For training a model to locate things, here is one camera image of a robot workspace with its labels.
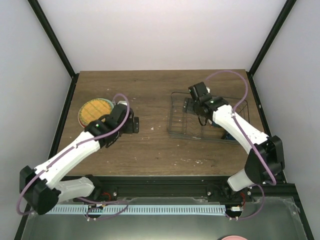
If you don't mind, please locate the grey wire dish rack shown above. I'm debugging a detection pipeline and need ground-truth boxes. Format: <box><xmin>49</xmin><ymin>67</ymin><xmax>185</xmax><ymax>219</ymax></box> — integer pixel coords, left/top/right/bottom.
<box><xmin>167</xmin><ymin>91</ymin><xmax>238</xmax><ymax>145</ymax></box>

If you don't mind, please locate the woven bamboo plate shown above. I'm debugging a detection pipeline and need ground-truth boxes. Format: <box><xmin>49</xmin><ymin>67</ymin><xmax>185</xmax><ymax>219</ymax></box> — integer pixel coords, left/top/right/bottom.
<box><xmin>77</xmin><ymin>98</ymin><xmax>113</xmax><ymax>126</ymax></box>

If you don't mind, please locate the dark blue mug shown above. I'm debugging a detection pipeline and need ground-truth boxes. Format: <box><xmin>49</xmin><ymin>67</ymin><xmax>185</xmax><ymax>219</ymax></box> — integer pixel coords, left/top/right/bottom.
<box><xmin>221</xmin><ymin>131</ymin><xmax>236</xmax><ymax>141</ymax></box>

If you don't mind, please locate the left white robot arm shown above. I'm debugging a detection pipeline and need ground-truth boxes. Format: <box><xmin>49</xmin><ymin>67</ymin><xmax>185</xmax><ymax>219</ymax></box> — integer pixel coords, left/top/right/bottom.
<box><xmin>16</xmin><ymin>101</ymin><xmax>139</xmax><ymax>215</ymax></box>

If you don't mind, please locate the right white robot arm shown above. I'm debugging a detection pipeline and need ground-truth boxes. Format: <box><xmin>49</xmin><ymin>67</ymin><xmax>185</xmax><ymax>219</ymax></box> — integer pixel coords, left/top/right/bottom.
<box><xmin>188</xmin><ymin>82</ymin><xmax>285</xmax><ymax>202</ymax></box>

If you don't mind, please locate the light blue floral plate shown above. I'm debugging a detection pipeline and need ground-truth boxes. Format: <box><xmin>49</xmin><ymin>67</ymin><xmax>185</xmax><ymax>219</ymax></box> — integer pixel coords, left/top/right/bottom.
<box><xmin>97</xmin><ymin>98</ymin><xmax>114</xmax><ymax>109</ymax></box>

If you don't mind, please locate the red rimmed plate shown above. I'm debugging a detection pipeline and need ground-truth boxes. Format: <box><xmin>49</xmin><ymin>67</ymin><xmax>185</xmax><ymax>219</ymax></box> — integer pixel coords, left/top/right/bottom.
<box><xmin>78</xmin><ymin>118</ymin><xmax>86</xmax><ymax>128</ymax></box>

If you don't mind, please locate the light blue slotted strip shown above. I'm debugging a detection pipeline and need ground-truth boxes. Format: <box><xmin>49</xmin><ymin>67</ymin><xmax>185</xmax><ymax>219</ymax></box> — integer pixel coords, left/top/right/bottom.
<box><xmin>48</xmin><ymin>204</ymin><xmax>226</xmax><ymax>216</ymax></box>

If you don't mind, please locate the pink round object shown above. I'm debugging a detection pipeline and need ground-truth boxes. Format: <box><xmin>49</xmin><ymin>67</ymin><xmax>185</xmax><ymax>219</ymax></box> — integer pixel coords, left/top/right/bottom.
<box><xmin>220</xmin><ymin>235</ymin><xmax>247</xmax><ymax>240</ymax></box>

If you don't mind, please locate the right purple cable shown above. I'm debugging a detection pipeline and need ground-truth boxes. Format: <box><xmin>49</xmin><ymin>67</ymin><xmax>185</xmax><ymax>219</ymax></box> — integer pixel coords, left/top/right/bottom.
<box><xmin>205</xmin><ymin>70</ymin><xmax>277</xmax><ymax>221</ymax></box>

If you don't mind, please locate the purple cable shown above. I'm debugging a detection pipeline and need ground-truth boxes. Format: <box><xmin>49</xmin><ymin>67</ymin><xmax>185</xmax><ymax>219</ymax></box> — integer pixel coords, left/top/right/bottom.
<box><xmin>205</xmin><ymin>70</ymin><xmax>277</xmax><ymax>221</ymax></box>
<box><xmin>16</xmin><ymin>93</ymin><xmax>130</xmax><ymax>222</ymax></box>

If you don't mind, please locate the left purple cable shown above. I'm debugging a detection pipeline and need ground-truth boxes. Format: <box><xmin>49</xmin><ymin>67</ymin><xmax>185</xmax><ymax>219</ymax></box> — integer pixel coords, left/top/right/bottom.
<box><xmin>16</xmin><ymin>93</ymin><xmax>130</xmax><ymax>222</ymax></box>

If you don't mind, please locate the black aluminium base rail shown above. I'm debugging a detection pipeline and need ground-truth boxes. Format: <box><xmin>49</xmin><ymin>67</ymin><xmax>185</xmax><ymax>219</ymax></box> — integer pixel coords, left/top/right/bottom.
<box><xmin>31</xmin><ymin>175</ymin><xmax>298</xmax><ymax>202</ymax></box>

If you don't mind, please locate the right black frame post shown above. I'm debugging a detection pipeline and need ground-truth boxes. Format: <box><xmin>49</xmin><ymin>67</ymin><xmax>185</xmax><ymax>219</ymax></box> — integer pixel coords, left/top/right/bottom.
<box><xmin>249</xmin><ymin>0</ymin><xmax>298</xmax><ymax>73</ymax></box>

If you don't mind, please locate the black frame post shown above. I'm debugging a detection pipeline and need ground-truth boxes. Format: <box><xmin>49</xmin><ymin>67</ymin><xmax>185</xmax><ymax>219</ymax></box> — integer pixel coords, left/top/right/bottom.
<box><xmin>26</xmin><ymin>0</ymin><xmax>77</xmax><ymax>79</ymax></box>
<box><xmin>249</xmin><ymin>0</ymin><xmax>298</xmax><ymax>73</ymax></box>

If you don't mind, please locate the left black frame post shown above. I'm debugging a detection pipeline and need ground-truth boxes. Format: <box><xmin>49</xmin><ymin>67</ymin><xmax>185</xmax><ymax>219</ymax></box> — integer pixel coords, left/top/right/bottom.
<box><xmin>26</xmin><ymin>0</ymin><xmax>77</xmax><ymax>79</ymax></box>

